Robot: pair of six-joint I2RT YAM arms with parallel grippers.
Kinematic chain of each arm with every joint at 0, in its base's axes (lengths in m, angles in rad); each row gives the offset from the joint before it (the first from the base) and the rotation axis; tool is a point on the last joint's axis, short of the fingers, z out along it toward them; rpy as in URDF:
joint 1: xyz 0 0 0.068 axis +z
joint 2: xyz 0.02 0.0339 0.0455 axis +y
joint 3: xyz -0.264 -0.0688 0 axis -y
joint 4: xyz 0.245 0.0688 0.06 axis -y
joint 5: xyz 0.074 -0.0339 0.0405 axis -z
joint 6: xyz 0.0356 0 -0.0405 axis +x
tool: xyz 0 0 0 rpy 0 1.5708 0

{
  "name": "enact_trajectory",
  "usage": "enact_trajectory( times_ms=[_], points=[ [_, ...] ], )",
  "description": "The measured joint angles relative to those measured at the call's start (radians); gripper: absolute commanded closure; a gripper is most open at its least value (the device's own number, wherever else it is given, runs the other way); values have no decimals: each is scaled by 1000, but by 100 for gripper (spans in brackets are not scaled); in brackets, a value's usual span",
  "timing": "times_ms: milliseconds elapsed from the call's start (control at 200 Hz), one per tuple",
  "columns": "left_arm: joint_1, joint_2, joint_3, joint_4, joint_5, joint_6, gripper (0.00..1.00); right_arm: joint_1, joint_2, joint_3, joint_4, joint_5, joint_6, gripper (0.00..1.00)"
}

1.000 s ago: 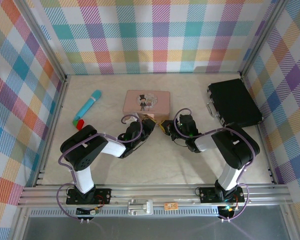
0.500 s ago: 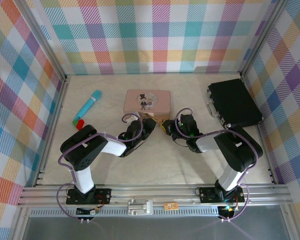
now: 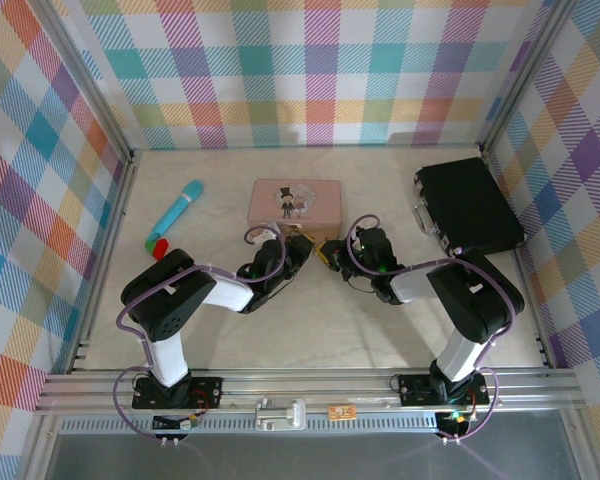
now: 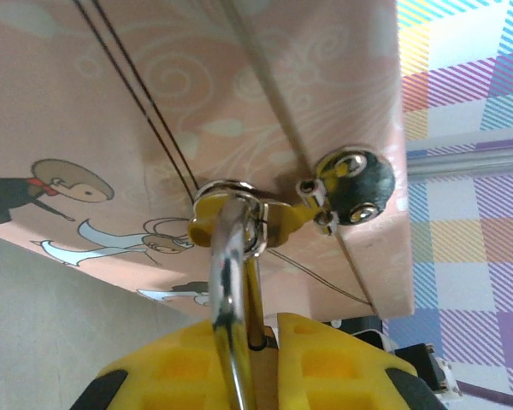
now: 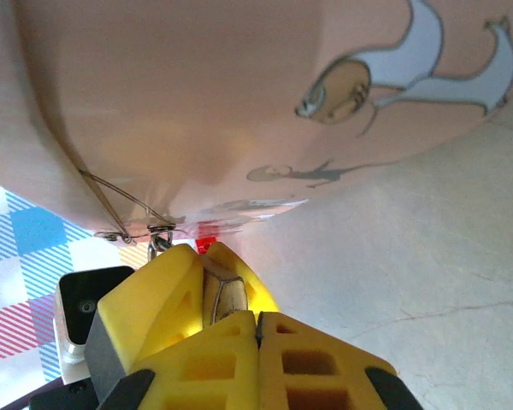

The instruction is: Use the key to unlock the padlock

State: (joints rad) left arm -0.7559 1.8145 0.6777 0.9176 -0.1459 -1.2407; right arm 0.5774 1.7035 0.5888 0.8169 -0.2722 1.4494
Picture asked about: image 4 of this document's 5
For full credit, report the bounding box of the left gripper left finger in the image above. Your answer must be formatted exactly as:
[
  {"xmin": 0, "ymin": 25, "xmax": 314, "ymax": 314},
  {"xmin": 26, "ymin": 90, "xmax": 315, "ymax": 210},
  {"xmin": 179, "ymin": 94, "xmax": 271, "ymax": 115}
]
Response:
[{"xmin": 72, "ymin": 318, "xmax": 240, "ymax": 410}]

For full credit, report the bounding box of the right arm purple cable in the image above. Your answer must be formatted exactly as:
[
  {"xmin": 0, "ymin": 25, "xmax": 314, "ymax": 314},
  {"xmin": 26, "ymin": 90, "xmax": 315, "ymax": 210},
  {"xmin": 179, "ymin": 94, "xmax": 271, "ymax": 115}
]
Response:
[{"xmin": 455, "ymin": 379, "xmax": 513, "ymax": 410}]

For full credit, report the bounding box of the small brass padlock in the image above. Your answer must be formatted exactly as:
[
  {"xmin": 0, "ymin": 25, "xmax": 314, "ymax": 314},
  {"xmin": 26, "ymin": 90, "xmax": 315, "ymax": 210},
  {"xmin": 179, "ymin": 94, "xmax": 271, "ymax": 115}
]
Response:
[{"xmin": 209, "ymin": 194, "xmax": 281, "ymax": 410}]

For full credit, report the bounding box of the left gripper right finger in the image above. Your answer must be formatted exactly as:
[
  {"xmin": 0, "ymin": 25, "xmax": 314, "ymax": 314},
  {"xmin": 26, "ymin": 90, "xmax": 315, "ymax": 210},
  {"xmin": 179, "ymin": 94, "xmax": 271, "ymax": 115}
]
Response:
[{"xmin": 276, "ymin": 311, "xmax": 448, "ymax": 410}]

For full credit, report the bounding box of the pink cartoon wedding box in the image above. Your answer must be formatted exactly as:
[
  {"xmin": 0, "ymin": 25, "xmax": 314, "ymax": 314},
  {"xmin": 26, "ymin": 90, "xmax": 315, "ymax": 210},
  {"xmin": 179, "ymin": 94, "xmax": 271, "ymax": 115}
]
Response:
[{"xmin": 0, "ymin": 0, "xmax": 416, "ymax": 321}]

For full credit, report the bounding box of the right aluminium corner post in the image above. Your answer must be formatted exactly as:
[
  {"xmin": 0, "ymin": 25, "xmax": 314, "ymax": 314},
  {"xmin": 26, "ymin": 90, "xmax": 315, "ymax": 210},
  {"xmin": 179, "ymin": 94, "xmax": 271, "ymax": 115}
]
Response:
[{"xmin": 404, "ymin": 136, "xmax": 513, "ymax": 184}]

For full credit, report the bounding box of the silver box hasp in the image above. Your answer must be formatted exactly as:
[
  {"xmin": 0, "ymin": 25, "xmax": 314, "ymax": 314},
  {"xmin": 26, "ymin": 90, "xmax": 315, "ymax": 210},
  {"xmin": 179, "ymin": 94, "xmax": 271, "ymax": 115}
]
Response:
[{"xmin": 187, "ymin": 144, "xmax": 397, "ymax": 260}]

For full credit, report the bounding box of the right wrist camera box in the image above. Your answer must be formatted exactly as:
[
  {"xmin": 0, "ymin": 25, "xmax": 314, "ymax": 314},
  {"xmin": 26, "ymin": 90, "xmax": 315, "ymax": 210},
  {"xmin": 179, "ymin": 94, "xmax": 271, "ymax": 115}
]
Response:
[{"xmin": 352, "ymin": 328, "xmax": 459, "ymax": 401}]

